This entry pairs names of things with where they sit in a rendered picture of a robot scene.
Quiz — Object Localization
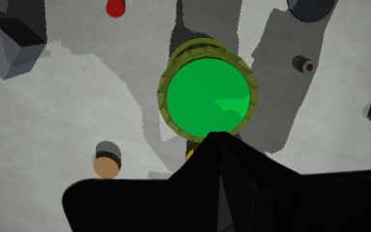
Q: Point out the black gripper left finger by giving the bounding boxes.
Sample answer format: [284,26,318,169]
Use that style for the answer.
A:
[62,131,221,232]

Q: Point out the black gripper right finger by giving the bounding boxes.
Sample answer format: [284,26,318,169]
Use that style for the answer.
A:
[218,131,371,232]

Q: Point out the yellow short cylinder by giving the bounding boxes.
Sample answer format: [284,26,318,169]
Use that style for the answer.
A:
[185,142,201,161]

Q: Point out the tan round disc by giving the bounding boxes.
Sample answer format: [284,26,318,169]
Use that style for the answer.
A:
[93,152,122,179]

